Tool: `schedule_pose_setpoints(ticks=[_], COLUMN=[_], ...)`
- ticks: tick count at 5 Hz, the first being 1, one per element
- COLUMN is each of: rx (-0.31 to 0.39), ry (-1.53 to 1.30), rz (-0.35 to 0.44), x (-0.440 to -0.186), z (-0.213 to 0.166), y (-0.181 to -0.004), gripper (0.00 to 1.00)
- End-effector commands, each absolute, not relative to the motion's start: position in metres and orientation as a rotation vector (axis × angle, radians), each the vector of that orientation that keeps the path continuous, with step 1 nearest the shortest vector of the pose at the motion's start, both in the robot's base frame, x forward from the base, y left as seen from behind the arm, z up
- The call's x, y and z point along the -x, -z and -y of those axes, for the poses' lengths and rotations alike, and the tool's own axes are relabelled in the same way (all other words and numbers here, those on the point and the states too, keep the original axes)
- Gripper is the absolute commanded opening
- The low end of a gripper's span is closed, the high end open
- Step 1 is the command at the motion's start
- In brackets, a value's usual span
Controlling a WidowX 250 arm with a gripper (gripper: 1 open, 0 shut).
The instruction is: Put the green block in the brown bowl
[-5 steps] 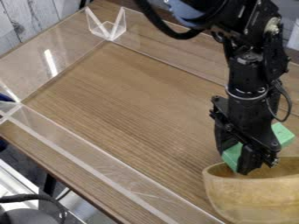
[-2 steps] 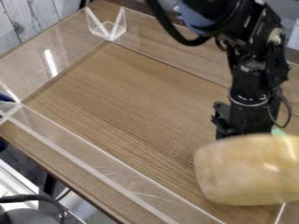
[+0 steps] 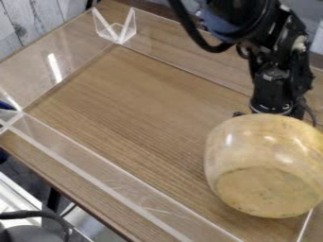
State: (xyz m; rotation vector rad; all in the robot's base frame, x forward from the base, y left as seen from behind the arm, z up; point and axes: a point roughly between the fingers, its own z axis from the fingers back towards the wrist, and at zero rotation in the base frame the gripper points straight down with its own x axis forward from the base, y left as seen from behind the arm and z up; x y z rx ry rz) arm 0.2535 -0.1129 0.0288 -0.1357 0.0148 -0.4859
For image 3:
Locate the clear acrylic tray wall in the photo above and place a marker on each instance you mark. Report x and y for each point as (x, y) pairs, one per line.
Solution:
(115, 99)

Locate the light wooden bowl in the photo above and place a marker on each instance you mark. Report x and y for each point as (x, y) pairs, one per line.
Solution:
(264, 165)

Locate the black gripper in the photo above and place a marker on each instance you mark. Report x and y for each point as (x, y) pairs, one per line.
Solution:
(237, 114)

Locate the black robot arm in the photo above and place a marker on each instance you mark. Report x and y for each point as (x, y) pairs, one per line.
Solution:
(270, 38)

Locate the black table leg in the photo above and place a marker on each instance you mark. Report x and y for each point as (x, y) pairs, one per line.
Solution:
(54, 199)

